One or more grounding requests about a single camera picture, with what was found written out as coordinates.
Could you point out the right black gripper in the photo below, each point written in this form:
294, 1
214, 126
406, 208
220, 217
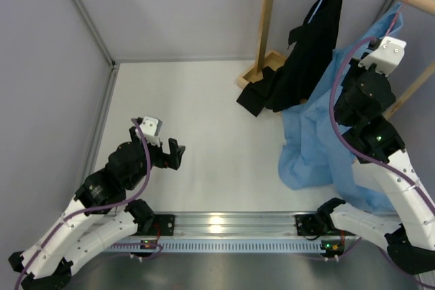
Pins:
355, 68

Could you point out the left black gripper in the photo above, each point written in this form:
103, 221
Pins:
172, 159

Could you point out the light blue shirt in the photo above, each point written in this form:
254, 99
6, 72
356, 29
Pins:
313, 156

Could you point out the pink wire hanger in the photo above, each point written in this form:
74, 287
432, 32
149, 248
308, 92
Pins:
396, 17

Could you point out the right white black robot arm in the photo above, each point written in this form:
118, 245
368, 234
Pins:
381, 154

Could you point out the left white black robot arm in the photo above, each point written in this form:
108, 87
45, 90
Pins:
99, 214

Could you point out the black shirt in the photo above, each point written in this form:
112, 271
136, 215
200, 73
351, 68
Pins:
294, 81

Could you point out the wooden clothes rack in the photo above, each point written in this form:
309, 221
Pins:
263, 57

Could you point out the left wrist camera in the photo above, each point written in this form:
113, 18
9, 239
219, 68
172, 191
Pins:
150, 127

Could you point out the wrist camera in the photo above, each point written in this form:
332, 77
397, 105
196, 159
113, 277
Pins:
385, 52
150, 127

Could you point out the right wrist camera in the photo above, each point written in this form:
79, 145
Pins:
385, 52

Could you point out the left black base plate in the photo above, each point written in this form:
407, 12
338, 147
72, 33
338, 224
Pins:
163, 225

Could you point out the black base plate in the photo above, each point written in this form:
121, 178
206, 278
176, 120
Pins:
310, 225
163, 225

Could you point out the aluminium mounting rail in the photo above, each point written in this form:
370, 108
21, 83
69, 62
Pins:
224, 225

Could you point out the grey slotted cable duct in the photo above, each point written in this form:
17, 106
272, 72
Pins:
228, 246

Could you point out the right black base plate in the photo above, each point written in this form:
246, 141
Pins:
310, 225

